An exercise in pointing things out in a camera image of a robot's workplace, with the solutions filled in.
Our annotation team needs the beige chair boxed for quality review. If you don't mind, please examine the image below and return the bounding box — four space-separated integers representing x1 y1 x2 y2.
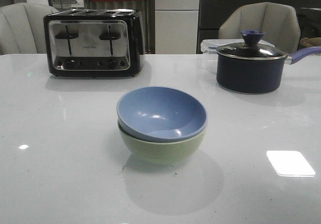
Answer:
1 3 58 55
219 2 300 53

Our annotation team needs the dark blue saucepan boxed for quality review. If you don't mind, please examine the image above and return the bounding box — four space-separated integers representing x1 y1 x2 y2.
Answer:
217 46 320 93

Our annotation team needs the dark kitchen counter cabinet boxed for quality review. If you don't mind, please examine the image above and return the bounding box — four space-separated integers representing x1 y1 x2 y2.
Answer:
196 0 320 53

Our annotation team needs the white refrigerator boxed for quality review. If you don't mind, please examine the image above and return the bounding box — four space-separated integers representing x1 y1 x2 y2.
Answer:
154 0 199 54

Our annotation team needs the black and silver toaster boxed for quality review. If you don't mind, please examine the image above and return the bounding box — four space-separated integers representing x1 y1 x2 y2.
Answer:
44 9 145 77

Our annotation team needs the beige chair right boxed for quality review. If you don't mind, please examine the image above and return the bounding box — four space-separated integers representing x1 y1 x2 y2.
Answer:
219 2 300 53

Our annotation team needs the blue bowl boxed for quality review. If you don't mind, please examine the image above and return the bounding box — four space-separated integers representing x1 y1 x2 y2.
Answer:
116 86 207 143

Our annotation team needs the beige chair left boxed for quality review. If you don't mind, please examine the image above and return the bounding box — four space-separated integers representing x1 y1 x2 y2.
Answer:
1 3 58 55

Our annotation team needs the green bowl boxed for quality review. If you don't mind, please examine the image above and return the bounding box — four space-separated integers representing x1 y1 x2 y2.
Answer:
118 125 206 165

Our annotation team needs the clear plastic food container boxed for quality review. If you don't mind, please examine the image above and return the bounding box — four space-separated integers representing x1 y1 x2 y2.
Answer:
200 39 274 75

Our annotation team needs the glass pot lid blue knob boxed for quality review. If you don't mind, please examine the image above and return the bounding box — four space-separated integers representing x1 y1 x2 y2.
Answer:
216 30 287 60

